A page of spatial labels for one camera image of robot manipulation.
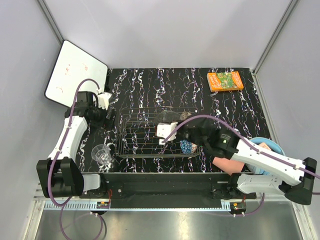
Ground blue patterned bowl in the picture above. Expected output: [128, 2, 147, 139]
[180, 140, 198, 154]

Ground beige patterned bowl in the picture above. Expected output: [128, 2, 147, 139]
[180, 111, 192, 121]

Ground wire dish rack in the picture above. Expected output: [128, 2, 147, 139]
[115, 106, 201, 159]

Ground clear glass plate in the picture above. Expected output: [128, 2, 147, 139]
[154, 110, 181, 125]

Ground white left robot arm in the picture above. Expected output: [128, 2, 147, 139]
[36, 91, 116, 198]

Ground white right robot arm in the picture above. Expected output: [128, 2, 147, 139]
[165, 114, 318, 206]

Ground clear drinking glass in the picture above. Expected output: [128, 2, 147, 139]
[91, 144, 113, 166]

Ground pink plastic cup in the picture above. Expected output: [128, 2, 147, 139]
[212, 157, 245, 176]

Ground orange green book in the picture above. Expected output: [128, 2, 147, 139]
[207, 71, 244, 92]

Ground pink small box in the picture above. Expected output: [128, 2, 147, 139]
[258, 142, 272, 151]

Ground white board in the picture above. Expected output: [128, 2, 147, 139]
[44, 40, 108, 107]

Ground light blue headphones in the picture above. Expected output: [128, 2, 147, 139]
[246, 136, 286, 176]

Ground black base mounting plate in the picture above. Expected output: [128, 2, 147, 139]
[81, 173, 257, 203]

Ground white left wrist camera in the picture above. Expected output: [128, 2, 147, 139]
[97, 92, 113, 110]

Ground aluminium cable rail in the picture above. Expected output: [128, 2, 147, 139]
[44, 198, 233, 211]

